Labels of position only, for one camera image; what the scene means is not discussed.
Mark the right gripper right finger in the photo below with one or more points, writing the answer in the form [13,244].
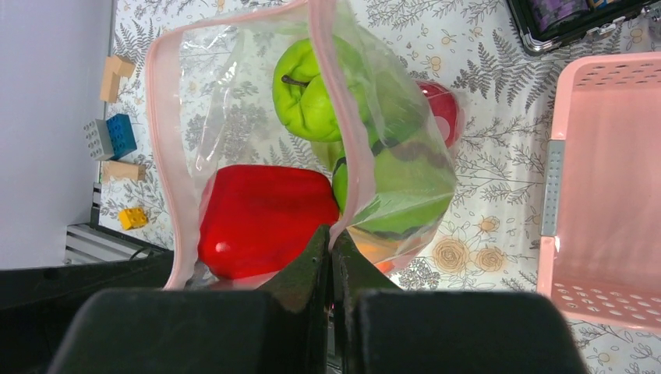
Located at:
[380,328]

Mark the grey building block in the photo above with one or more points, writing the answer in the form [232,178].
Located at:
[98,140]

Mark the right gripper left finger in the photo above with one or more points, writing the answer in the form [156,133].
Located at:
[279,327]

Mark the tan wooden block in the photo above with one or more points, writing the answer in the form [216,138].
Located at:
[116,170]

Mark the red toy pepper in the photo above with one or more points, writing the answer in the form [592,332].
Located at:
[259,218]

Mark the red toy pomegranate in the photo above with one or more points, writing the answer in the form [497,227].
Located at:
[446,111]

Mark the toy peach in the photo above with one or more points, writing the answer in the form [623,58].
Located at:
[389,256]

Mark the clear pink zip bag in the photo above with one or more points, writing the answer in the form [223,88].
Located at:
[276,120]

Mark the pink plastic basket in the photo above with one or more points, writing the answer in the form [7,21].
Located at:
[599,257]

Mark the green toy watermelon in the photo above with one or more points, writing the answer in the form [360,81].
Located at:
[415,183]

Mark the blue building block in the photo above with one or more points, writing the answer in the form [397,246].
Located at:
[121,134]

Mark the yellow small block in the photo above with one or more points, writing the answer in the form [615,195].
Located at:
[132,218]

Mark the black poker chip case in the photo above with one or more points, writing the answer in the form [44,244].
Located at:
[545,26]

